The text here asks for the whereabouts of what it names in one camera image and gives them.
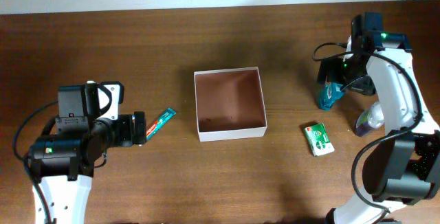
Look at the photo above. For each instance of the teal mouthwash bottle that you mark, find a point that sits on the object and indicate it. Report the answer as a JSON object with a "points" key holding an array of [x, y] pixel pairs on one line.
{"points": [[329, 95]]}

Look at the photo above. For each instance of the green white soap box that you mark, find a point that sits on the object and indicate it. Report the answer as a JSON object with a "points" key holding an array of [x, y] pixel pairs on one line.
{"points": [[318, 139]]}

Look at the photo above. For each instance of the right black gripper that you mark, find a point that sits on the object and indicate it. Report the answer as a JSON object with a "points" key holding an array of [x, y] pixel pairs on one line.
{"points": [[364, 88]]}

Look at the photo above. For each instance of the clear purple liquid bottle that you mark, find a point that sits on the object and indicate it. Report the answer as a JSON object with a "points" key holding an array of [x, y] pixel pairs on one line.
{"points": [[370, 120]]}

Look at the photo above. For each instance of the white open cardboard box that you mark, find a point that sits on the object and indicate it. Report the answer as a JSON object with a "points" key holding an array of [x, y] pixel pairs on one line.
{"points": [[229, 104]]}

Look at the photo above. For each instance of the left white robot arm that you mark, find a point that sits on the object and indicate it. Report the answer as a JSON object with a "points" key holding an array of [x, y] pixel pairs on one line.
{"points": [[62, 165]]}

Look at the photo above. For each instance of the teal red toothpaste box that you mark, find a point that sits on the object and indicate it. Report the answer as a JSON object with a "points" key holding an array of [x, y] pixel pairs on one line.
{"points": [[159, 122]]}

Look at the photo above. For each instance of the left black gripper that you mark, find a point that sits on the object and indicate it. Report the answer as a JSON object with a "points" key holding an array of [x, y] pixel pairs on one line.
{"points": [[128, 137]]}

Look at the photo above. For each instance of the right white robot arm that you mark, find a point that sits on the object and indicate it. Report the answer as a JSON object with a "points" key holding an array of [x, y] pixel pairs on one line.
{"points": [[402, 167]]}

